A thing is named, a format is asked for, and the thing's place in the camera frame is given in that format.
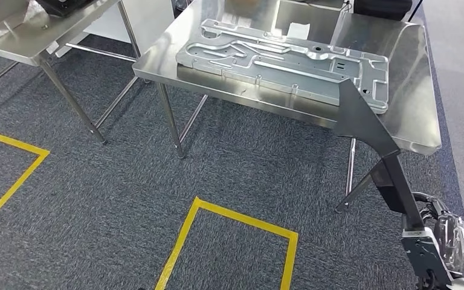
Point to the white paper label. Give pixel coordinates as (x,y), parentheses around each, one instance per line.
(298,30)

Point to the stainless steel side table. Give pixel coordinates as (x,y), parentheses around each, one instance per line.
(28,44)

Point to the stainless steel workbench table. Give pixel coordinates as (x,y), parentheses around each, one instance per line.
(408,80)

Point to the stamped sheet metal panel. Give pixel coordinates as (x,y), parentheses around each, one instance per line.
(280,68)

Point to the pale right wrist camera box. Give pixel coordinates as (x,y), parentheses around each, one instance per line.
(422,252)

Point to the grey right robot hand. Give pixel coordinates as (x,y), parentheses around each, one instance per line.
(452,240)

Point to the white cabinet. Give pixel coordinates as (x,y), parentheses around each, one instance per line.
(152,20)

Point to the yellow floor tape rectangle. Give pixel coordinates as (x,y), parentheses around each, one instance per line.
(16,144)
(184,236)

